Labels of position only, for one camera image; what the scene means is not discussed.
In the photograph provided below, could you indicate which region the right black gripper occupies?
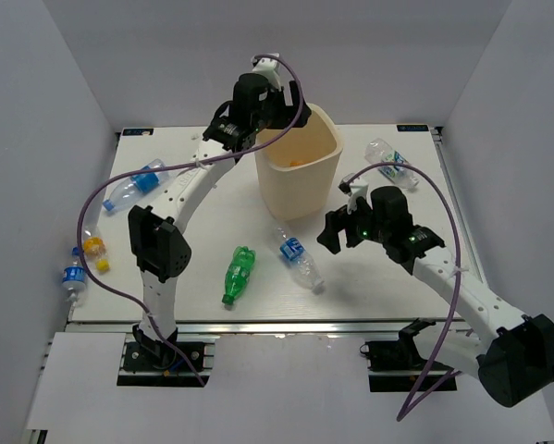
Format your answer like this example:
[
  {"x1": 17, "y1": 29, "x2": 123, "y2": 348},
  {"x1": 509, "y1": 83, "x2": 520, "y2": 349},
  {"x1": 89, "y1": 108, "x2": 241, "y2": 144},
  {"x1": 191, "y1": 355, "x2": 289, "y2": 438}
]
[{"x1": 315, "y1": 193, "x2": 388, "y2": 255}]

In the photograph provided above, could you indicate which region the clear bottle blue label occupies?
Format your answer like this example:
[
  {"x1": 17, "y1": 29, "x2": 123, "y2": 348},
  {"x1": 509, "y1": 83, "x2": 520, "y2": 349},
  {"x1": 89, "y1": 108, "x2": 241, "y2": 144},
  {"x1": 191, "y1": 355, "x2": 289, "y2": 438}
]
[
  {"x1": 103, "y1": 158, "x2": 169, "y2": 214},
  {"x1": 273, "y1": 224, "x2": 324, "y2": 293}
]

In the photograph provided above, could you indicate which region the orange plastic bottle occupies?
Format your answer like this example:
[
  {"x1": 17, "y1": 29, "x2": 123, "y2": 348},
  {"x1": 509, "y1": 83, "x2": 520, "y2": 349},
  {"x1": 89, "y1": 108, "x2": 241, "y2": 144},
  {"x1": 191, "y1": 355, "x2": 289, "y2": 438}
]
[{"x1": 289, "y1": 160, "x2": 307, "y2": 167}]

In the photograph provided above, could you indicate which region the green plastic bottle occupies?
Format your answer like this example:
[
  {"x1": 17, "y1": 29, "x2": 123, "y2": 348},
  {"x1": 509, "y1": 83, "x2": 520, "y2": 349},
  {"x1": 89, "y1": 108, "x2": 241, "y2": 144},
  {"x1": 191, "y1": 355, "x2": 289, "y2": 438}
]
[{"x1": 222, "y1": 246, "x2": 256, "y2": 306}]

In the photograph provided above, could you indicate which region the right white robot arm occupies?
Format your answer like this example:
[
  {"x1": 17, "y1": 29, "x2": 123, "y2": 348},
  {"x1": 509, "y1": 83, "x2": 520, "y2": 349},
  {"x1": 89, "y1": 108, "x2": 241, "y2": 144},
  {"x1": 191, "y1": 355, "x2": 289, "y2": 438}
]
[{"x1": 317, "y1": 182, "x2": 554, "y2": 407}]

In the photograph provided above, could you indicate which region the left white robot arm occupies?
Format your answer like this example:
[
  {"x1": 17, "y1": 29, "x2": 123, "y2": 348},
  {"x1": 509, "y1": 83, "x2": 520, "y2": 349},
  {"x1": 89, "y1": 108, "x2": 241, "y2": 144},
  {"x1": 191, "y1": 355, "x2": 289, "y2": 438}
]
[{"x1": 128, "y1": 73, "x2": 311, "y2": 369}]

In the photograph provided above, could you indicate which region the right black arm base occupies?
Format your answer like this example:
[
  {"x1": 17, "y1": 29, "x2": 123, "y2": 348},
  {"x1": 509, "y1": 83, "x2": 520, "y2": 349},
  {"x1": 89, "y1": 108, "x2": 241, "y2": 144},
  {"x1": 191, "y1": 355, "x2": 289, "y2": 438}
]
[{"x1": 359, "y1": 319, "x2": 436, "y2": 393}]

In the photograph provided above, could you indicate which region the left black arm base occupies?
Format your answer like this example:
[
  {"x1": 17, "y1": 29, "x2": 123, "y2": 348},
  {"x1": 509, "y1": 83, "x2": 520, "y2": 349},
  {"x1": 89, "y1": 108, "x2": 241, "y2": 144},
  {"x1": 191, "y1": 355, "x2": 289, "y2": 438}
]
[{"x1": 117, "y1": 335, "x2": 215, "y2": 389}]

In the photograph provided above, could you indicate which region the cream plastic bin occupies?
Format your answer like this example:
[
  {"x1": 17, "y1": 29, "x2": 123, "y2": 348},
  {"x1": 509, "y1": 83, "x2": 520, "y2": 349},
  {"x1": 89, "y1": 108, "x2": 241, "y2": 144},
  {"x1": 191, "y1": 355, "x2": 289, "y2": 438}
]
[{"x1": 254, "y1": 104, "x2": 344, "y2": 221}]

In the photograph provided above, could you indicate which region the clear bottle green white label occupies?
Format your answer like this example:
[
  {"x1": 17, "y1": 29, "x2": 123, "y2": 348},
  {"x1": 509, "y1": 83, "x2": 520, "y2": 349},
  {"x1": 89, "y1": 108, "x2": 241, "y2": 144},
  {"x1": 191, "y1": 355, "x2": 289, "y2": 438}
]
[{"x1": 364, "y1": 138, "x2": 419, "y2": 190}]

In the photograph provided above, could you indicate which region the black XDOF logo sticker right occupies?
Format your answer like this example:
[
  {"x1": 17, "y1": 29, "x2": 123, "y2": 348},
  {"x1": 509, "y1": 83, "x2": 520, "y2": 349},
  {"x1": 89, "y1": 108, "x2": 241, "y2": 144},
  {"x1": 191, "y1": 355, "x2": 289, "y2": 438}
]
[{"x1": 396, "y1": 124, "x2": 429, "y2": 132}]

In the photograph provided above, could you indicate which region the black logo sticker left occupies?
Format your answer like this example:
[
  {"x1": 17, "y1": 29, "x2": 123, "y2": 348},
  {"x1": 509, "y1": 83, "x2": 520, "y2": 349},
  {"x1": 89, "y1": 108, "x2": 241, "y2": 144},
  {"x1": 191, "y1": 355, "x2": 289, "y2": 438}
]
[{"x1": 121, "y1": 128, "x2": 154, "y2": 137}]

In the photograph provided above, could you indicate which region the clear bottle yellow label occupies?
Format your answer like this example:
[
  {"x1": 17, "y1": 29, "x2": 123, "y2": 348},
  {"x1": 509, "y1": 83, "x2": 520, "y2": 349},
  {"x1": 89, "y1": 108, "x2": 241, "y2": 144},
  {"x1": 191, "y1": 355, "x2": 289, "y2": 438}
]
[{"x1": 81, "y1": 224, "x2": 110, "y2": 274}]

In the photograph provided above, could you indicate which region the small bottle blue label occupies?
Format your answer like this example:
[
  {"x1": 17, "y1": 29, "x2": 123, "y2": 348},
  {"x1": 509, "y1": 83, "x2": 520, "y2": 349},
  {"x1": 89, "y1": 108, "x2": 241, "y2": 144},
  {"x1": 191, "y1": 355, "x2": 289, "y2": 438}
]
[{"x1": 62, "y1": 247, "x2": 86, "y2": 306}]

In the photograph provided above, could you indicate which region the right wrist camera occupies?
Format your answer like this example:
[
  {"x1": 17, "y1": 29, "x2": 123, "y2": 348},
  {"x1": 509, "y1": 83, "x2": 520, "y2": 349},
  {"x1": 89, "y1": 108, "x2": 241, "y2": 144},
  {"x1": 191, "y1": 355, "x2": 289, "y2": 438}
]
[{"x1": 339, "y1": 174, "x2": 368, "y2": 214}]

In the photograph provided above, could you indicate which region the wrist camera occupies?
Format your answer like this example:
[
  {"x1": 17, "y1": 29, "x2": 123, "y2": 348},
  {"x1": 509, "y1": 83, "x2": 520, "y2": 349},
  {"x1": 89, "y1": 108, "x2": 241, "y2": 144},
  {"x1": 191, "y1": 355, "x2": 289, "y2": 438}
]
[
  {"x1": 339, "y1": 174, "x2": 368, "y2": 214},
  {"x1": 252, "y1": 54, "x2": 282, "y2": 90}
]

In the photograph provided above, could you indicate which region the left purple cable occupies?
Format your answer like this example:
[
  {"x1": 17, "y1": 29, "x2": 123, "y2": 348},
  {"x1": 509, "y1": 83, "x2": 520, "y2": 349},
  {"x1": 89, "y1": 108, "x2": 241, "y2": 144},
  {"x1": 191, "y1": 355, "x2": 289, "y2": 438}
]
[{"x1": 76, "y1": 53, "x2": 305, "y2": 388}]

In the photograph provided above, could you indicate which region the purple cable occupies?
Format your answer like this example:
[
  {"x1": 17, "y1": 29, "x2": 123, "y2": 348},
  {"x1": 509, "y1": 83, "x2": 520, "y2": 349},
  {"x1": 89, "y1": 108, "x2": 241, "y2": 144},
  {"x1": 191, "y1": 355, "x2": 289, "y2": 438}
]
[
  {"x1": 339, "y1": 161, "x2": 464, "y2": 422},
  {"x1": 76, "y1": 53, "x2": 305, "y2": 388}
]

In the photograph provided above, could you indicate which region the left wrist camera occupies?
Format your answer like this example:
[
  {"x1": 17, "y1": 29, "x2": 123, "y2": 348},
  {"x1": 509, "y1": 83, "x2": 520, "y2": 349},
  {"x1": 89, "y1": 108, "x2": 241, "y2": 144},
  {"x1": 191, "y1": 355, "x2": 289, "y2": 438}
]
[{"x1": 252, "y1": 54, "x2": 282, "y2": 90}]

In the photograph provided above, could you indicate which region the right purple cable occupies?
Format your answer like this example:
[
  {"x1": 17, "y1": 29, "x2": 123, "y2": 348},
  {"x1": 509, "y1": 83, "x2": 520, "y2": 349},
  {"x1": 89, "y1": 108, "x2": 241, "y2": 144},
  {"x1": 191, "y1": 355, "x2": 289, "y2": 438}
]
[{"x1": 339, "y1": 161, "x2": 464, "y2": 422}]

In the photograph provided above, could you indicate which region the aluminium front rail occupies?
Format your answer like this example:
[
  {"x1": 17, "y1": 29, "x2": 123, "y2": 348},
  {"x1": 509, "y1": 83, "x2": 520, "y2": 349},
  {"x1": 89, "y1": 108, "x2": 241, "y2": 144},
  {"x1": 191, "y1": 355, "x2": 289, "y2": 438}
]
[{"x1": 63, "y1": 317, "x2": 472, "y2": 339}]

